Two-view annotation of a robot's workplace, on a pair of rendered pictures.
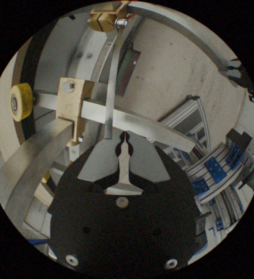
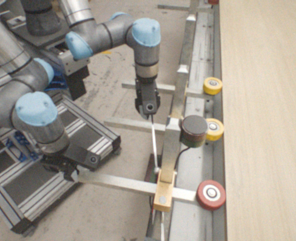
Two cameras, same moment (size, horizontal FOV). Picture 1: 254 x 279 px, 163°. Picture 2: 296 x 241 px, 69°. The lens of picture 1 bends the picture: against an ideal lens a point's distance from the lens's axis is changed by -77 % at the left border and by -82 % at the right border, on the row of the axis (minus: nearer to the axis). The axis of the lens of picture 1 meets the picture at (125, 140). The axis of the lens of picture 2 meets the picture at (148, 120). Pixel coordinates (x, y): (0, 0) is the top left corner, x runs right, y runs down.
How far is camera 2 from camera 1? 0.71 m
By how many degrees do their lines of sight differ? 10
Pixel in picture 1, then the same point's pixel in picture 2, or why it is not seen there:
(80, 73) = (195, 180)
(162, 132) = (129, 123)
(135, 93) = (133, 210)
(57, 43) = not seen: hidden behind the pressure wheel
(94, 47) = (188, 210)
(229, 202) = not seen: outside the picture
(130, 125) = (145, 124)
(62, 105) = not seen: hidden behind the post
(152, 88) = (105, 225)
